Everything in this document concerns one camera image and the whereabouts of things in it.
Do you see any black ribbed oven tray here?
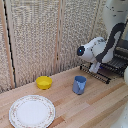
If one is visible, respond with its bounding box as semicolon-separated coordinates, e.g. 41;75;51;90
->
99;55;128;75

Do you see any black toaster oven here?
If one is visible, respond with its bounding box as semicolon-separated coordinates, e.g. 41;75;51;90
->
111;37;128;80

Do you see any blue cup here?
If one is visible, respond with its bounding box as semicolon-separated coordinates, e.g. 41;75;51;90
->
72;75;88;96

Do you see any yellow bowl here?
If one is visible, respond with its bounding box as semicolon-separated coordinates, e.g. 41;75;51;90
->
35;75;54;91

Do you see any white floral rim plate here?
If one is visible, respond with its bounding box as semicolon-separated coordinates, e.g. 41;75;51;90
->
8;94;57;128

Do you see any metal wire oven rack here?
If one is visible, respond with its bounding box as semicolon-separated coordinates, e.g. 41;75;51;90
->
79;63;112;85

